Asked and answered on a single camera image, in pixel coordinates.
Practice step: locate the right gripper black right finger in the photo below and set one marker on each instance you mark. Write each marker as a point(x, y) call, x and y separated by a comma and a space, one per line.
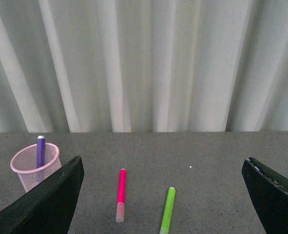
point(268, 191)

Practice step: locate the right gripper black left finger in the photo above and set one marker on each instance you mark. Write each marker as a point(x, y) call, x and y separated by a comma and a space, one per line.
point(49, 207)

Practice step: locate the purple marker pen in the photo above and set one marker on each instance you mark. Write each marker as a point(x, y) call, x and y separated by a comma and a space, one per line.
point(40, 158)

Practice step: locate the pink marker pen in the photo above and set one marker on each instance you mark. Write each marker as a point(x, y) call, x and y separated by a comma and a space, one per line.
point(120, 206)

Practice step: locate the pink mesh cup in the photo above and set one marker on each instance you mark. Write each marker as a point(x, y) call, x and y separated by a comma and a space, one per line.
point(24, 163)

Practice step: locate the green marker pen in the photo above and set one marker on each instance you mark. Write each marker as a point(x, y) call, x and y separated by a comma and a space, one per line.
point(166, 219)

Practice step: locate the white pleated curtain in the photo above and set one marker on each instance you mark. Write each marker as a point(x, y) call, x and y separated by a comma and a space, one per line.
point(143, 65)

